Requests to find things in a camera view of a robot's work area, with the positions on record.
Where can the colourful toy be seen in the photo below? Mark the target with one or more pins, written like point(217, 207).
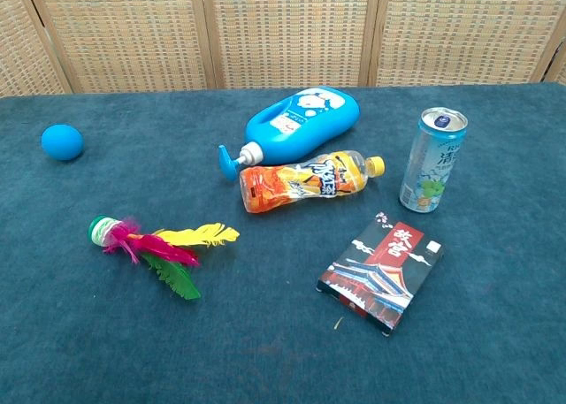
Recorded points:
point(150, 245)

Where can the blue pump detergent bottle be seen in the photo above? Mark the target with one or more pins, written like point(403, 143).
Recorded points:
point(305, 125)

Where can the light blue drink can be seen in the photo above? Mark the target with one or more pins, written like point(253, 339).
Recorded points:
point(431, 161)

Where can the woven bamboo screen panel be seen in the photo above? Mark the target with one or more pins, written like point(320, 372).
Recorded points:
point(124, 32)
point(17, 46)
point(292, 32)
point(464, 32)
point(560, 70)

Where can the blue foam ball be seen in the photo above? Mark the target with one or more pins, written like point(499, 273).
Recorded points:
point(62, 142)

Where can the orange iced tea bottle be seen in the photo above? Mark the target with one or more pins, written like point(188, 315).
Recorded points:
point(300, 180)

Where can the black red card box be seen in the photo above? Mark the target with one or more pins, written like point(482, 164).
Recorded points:
point(380, 271)

